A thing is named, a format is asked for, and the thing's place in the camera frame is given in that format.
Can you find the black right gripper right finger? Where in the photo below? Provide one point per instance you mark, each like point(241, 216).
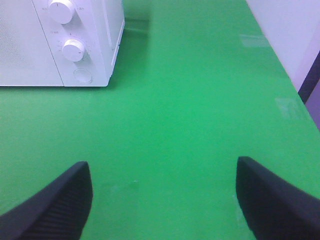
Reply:
point(273, 208)

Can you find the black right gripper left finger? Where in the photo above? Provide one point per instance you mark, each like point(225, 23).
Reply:
point(57, 212)

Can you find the round microwave door button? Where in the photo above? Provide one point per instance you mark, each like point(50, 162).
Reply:
point(82, 75)

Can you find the white microwave door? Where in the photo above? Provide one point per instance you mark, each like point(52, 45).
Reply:
point(25, 55)

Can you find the white microwave knob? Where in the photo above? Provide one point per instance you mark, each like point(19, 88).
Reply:
point(73, 50)
point(61, 11)

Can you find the white microwave oven body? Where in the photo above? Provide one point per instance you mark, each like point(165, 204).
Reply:
point(99, 25)

